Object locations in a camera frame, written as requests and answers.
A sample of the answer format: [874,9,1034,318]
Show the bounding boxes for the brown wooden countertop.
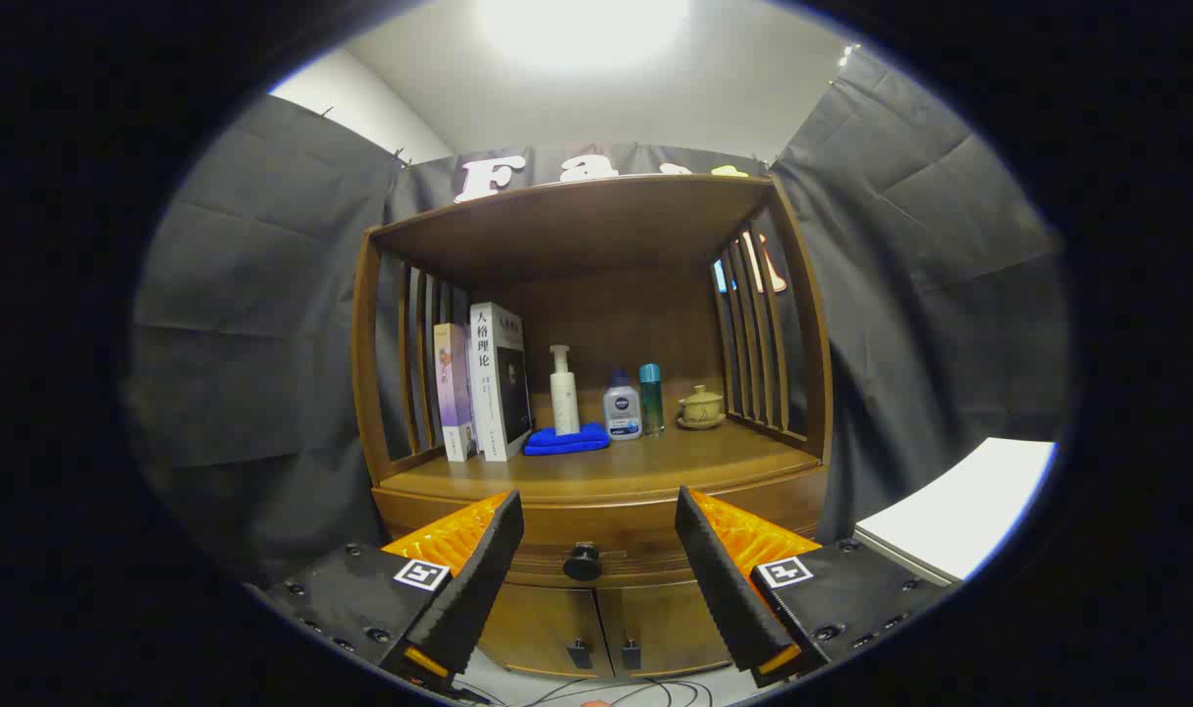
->
[378,417,821,504]

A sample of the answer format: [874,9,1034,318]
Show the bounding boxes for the wooden cabinet door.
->
[476,581,617,680]
[594,579,736,679]

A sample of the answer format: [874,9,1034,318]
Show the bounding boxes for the brown wooden drawer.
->
[373,469,830,590]

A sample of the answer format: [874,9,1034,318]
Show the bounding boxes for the clear bottle with blue cap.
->
[603,369,643,441]

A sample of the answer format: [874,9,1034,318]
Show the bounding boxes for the white flat table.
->
[854,437,1058,584]

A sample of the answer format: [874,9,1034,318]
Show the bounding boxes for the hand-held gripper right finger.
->
[675,485,958,688]

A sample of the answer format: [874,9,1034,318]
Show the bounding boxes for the white book with portrait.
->
[469,301,534,462]

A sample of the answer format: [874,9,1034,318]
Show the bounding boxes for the cream lidded teacup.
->
[677,385,727,431]

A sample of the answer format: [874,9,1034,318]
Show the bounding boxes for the purple book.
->
[433,322,479,462]

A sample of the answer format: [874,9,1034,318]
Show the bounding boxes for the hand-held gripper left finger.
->
[252,489,525,688]

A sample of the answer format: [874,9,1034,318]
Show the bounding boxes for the brown wooden cabinet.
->
[351,175,835,680]

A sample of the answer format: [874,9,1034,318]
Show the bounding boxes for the black floor cables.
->
[457,676,715,707]

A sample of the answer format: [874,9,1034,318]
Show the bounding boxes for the black backdrop cloth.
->
[130,44,1073,590]

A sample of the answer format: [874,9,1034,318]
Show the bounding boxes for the blue folded cloth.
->
[522,422,612,457]

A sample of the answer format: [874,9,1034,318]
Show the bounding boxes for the teal slim bottle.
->
[639,363,666,437]

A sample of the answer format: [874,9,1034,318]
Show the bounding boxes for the white pump bottle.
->
[549,344,581,437]

